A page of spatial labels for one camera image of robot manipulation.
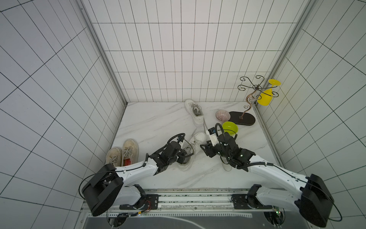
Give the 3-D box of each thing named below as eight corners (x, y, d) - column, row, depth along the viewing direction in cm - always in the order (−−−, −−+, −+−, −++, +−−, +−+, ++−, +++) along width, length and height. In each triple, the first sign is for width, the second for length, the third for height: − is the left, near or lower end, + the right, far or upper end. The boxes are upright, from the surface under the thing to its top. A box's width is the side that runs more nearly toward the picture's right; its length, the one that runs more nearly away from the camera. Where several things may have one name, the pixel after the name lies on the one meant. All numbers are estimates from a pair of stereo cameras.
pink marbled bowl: (216, 121, 108) (217, 118, 105) (215, 112, 113) (215, 109, 111) (230, 121, 108) (231, 118, 105) (227, 112, 113) (228, 109, 111)
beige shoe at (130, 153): (125, 166, 87) (120, 160, 80) (125, 145, 97) (120, 137, 89) (140, 163, 89) (135, 156, 81) (138, 141, 99) (134, 134, 91)
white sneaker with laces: (196, 127, 104) (197, 120, 97) (182, 103, 120) (182, 96, 113) (206, 123, 106) (207, 116, 99) (191, 100, 122) (191, 93, 115)
